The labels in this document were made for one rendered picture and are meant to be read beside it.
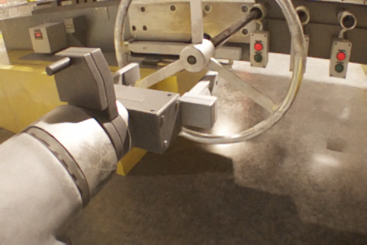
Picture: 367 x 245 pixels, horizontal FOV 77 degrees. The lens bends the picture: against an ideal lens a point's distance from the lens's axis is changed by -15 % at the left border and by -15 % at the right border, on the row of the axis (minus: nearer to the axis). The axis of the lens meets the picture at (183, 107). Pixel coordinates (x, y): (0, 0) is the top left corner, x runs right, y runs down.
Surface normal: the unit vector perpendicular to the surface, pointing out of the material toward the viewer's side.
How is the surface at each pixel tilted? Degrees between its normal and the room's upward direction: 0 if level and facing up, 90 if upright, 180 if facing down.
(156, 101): 0
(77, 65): 90
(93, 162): 76
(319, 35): 90
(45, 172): 50
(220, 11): 90
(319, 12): 90
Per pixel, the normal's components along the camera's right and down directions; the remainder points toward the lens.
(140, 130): -0.43, 0.44
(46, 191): 0.79, -0.24
